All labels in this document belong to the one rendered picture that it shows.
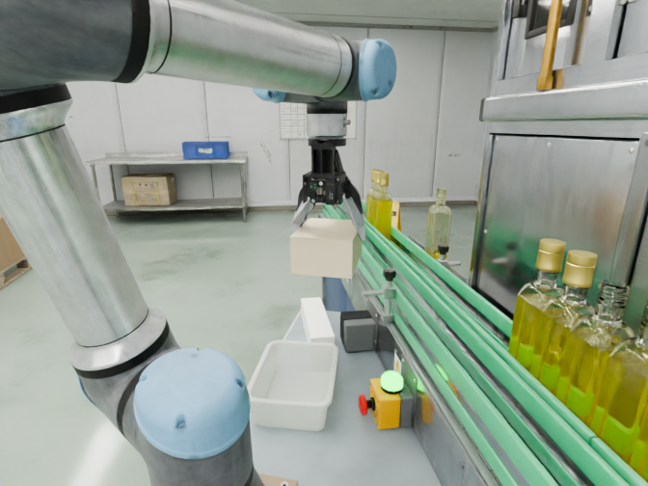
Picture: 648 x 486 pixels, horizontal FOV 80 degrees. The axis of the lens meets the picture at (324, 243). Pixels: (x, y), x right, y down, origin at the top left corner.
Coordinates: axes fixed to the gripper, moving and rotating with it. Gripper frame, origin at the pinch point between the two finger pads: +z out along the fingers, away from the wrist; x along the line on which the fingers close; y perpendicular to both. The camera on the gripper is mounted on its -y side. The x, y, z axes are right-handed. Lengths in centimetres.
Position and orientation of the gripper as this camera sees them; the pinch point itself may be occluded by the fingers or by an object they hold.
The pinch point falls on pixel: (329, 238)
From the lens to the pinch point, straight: 80.0
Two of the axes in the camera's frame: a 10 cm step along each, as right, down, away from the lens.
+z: 0.0, 9.5, 3.0
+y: -2.1, 2.9, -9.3
